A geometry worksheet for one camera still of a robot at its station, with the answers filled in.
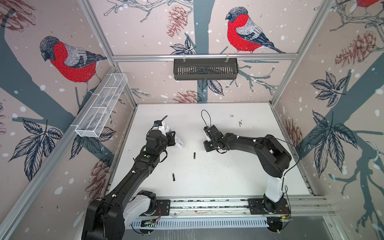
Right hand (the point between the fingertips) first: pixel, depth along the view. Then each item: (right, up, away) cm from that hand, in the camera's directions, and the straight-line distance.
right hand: (205, 147), depth 96 cm
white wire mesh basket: (-58, +30, -14) cm, 67 cm away
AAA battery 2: (-19, -16, -13) cm, 28 cm away
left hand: (-19, +12, -15) cm, 27 cm away
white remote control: (-17, +5, -11) cm, 21 cm away
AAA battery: (-7, -5, -3) cm, 9 cm away
